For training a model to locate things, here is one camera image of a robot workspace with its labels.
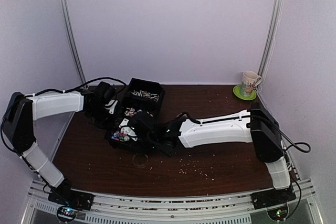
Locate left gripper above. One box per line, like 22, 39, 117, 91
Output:
87, 104, 121, 130

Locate black three-compartment candy bin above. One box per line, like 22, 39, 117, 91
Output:
105, 78, 165, 154

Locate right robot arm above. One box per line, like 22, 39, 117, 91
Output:
127, 103, 291, 204

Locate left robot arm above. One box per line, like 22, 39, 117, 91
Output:
1, 82, 120, 205

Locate star candies pile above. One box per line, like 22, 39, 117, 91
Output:
110, 132, 130, 142

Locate swirl lollipops pile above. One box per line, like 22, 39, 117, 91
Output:
124, 108, 143, 117

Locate small round lollipops pile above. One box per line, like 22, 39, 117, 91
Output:
131, 90, 160, 102

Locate clear jar lid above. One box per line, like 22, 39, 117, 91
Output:
132, 154, 149, 168

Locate green saucer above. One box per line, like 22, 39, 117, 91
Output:
233, 84, 257, 101

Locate cream patterned mug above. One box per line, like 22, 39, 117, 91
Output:
241, 70, 262, 89

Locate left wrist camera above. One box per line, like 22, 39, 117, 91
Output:
104, 99, 118, 114

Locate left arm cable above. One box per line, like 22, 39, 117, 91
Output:
28, 77, 128, 99

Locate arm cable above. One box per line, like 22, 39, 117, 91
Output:
28, 77, 128, 99
251, 115, 311, 154

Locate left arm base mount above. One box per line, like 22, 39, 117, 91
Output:
43, 178, 94, 223

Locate front aluminium rail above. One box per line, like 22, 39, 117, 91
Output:
27, 179, 316, 224

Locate left aluminium frame post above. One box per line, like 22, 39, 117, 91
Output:
60, 0, 86, 84

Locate aluminium frame post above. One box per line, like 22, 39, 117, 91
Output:
60, 0, 86, 84
258, 0, 284, 79

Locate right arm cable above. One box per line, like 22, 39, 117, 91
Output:
251, 115, 311, 154

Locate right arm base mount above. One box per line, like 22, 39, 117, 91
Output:
251, 185, 302, 223

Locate right aluminium frame post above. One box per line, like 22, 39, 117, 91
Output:
258, 0, 284, 79

